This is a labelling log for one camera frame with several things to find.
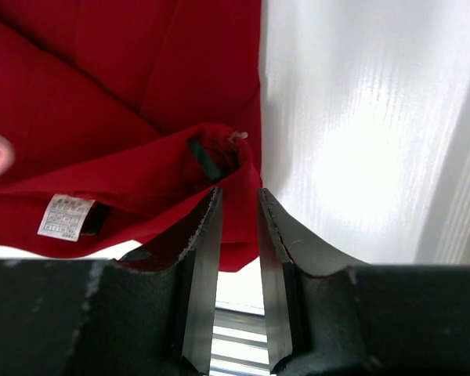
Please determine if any white skirt care label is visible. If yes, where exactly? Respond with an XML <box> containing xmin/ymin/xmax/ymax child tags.
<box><xmin>37</xmin><ymin>194</ymin><xmax>95</xmax><ymax>242</ymax></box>

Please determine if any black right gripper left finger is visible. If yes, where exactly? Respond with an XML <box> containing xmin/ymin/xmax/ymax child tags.
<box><xmin>0</xmin><ymin>188</ymin><xmax>222</xmax><ymax>375</ymax></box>

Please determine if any red skirt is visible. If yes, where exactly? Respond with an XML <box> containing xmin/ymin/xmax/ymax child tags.
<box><xmin>0</xmin><ymin>1</ymin><xmax>262</xmax><ymax>272</ymax></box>

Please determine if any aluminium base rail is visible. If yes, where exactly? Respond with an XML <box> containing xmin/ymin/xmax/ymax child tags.
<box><xmin>209</xmin><ymin>302</ymin><xmax>270</xmax><ymax>375</ymax></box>

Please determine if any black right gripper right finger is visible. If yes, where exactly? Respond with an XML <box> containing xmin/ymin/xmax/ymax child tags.
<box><xmin>258</xmin><ymin>189</ymin><xmax>470</xmax><ymax>375</ymax></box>

